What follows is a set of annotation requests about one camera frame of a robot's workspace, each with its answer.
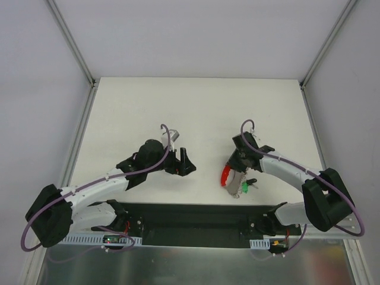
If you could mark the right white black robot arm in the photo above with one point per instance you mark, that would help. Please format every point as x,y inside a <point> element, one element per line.
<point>325,197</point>

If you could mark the aluminium table rail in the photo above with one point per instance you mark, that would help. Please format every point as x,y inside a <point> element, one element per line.
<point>32,267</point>
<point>352,246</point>

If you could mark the green headed key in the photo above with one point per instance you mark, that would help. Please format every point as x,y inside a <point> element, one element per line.
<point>245,187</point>

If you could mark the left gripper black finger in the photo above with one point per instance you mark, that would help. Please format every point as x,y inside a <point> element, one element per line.
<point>184,161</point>
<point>191,169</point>

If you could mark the left aluminium frame post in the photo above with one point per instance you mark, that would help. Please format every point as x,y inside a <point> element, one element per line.
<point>70,41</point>

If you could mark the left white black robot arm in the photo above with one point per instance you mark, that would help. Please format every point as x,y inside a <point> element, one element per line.
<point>57,212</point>

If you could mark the right white cable duct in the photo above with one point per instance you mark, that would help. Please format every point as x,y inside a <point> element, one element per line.
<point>260,244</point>

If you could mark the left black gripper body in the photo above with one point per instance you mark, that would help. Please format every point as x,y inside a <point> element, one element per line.
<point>177,161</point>

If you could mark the black headed key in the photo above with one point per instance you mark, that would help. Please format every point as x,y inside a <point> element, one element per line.
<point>252,182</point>

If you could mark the aluminium frame post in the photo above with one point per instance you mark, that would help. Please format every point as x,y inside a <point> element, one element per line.
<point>329,40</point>
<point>70,41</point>

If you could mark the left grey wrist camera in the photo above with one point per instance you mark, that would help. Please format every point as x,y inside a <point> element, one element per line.
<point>174,135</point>

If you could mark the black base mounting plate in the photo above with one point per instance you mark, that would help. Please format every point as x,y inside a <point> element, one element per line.
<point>204,226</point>

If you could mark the white cable duct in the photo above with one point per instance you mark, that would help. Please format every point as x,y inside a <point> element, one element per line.
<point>260,244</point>
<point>100,239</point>

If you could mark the left aluminium table rail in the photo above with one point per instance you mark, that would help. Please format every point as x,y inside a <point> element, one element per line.
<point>32,267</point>

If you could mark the red handled metal key holder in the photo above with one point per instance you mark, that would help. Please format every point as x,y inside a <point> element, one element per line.
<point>232,180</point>

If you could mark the left white cable duct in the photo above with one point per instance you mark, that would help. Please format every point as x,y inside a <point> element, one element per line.
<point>100,239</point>

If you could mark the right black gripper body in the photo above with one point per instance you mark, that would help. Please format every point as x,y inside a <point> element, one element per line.
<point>236,164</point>

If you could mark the right aluminium table rail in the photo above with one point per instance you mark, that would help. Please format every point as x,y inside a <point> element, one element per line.
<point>352,246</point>

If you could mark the right aluminium frame post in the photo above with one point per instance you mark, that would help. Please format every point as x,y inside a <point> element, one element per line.
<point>329,40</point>

